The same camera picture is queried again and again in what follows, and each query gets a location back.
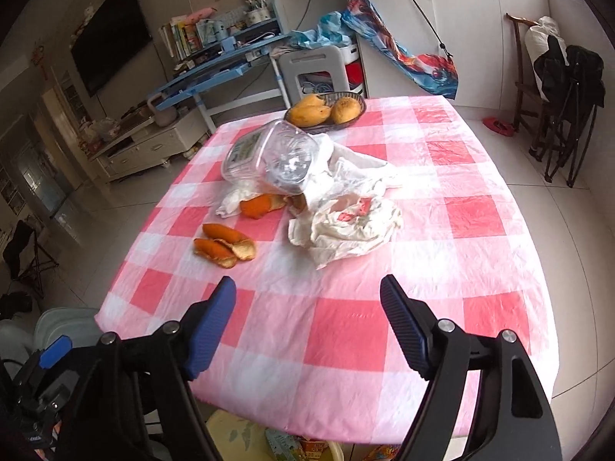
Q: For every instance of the clear plastic bottle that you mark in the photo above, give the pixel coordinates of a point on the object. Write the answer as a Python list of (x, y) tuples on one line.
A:
[(269, 153)]

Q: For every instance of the row of books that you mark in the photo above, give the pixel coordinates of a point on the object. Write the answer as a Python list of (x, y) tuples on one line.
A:
[(180, 38)]

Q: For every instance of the red slipper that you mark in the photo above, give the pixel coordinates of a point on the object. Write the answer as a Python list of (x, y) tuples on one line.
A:
[(498, 126)]

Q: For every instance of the green snack wrapper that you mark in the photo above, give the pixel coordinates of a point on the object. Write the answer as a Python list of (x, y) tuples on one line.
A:
[(298, 449)]

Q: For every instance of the pink checked tablecloth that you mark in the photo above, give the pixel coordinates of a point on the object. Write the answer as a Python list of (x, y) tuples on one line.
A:
[(336, 297)]

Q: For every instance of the red wall ornament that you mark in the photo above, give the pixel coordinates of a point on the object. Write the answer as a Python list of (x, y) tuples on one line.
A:
[(38, 60)]

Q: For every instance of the black folding stool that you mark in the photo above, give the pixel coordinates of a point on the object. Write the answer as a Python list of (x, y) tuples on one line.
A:
[(24, 249)]

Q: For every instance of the black folding chair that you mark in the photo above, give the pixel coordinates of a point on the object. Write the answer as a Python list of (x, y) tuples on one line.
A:
[(571, 144)]

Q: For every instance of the dark wooden chair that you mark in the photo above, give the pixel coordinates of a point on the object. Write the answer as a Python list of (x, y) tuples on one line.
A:
[(521, 86)]

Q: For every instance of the pale grey chair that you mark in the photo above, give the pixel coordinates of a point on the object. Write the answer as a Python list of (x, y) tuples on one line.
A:
[(62, 324)]

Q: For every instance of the white plastic stool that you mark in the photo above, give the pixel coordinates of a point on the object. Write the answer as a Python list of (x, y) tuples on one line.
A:
[(307, 60)]

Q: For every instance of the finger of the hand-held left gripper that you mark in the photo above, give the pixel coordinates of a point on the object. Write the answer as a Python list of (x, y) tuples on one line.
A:
[(55, 351)]

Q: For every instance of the pink kettlebell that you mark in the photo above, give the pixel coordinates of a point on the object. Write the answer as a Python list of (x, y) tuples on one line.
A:
[(163, 114)]

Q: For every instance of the black flat television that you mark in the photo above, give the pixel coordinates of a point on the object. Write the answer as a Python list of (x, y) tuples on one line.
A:
[(110, 38)]

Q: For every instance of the crumpled white tissue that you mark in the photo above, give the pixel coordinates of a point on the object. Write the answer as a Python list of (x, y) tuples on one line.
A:
[(230, 204)]

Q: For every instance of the white television cabinet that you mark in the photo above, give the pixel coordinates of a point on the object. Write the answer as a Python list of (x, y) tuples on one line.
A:
[(153, 146)]

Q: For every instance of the yellow plastic basin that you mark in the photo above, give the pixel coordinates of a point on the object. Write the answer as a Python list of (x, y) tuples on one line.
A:
[(235, 437)]

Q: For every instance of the white plastic bag red print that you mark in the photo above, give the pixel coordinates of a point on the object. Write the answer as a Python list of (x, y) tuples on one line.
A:
[(346, 235)]

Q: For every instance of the colourful packet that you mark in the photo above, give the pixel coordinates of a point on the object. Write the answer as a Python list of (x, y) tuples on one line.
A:
[(382, 454)]

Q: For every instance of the dark fruit bowl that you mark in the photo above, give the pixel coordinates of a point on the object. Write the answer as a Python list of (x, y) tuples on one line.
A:
[(322, 126)]

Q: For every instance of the plain white plastic bag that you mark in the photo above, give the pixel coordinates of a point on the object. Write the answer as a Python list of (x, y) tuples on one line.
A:
[(355, 168)]

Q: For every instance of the black jacket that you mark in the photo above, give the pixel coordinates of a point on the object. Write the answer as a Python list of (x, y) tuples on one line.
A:
[(576, 72)]

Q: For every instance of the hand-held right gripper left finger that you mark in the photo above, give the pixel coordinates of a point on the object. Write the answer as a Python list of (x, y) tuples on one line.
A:
[(211, 331)]

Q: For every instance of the blue study desk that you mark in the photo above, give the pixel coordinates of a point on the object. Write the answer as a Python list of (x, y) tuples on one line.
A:
[(216, 65)]

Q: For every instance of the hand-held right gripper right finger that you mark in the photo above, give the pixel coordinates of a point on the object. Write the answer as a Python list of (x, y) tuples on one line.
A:
[(406, 331)]

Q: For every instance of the blue and white cloth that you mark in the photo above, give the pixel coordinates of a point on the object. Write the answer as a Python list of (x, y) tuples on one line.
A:
[(326, 29)]

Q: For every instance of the white pen holder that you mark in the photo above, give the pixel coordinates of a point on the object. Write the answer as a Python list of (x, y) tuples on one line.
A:
[(257, 17)]

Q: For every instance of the pink plush toy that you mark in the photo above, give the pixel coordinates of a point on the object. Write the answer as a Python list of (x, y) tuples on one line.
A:
[(202, 13)]

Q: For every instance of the colourful printed bag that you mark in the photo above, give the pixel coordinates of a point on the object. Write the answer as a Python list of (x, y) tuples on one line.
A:
[(408, 57)]

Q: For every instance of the clear plastic bag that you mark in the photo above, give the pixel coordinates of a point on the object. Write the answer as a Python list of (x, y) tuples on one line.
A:
[(103, 128)]

